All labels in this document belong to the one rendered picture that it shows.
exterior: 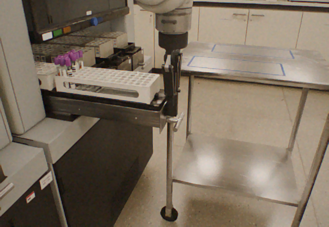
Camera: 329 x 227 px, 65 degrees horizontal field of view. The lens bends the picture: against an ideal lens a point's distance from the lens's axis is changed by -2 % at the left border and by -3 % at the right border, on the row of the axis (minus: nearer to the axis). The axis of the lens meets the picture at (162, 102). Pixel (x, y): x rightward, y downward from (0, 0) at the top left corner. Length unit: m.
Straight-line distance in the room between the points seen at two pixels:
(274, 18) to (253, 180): 2.00
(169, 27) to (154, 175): 1.21
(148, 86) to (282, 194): 0.83
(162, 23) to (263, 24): 2.39
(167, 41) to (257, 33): 2.38
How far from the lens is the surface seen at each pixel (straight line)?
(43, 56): 1.03
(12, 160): 0.73
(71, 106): 0.81
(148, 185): 1.64
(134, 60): 1.20
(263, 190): 1.29
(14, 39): 0.75
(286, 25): 3.00
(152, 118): 0.70
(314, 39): 3.07
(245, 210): 1.57
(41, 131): 0.81
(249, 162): 1.42
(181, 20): 0.63
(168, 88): 0.68
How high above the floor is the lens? 1.13
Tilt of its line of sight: 26 degrees down
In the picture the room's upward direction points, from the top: straight up
